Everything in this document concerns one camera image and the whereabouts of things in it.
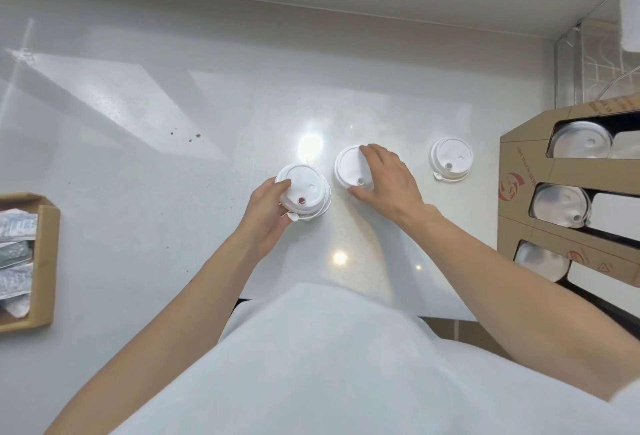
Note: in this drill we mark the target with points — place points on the person's left hand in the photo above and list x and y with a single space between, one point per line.
262 220

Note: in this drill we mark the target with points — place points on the person's right hand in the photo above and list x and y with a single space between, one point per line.
395 185

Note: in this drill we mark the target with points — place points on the person's left thumb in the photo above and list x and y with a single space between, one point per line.
276 186

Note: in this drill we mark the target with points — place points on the person's right thumb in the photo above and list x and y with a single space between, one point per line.
364 192

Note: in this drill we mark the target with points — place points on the white lidded paper cup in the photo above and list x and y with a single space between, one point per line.
451 155
309 184
350 165

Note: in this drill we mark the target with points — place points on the person's left forearm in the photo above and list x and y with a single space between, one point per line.
175 334

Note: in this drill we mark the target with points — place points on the person's right forearm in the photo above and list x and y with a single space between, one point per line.
525 300

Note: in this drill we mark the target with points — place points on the brown cardboard lid dispenser box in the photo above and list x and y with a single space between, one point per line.
520 222

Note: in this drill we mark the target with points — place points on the white shirt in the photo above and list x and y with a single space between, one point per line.
325 374

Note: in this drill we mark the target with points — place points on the sleeve of white cup lids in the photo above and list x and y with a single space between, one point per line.
541 260
560 204
580 140

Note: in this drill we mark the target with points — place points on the small brown cardboard box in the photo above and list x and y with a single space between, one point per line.
44 270

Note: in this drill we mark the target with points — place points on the silver sachet packet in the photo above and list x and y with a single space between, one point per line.
17 226
12 253
15 281

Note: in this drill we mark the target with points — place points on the clear acrylic holder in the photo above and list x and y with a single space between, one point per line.
595 62

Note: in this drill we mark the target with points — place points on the white sachet packet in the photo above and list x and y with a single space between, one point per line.
14 307

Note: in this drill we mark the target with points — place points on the white paper napkin stack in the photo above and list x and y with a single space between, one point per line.
629 15

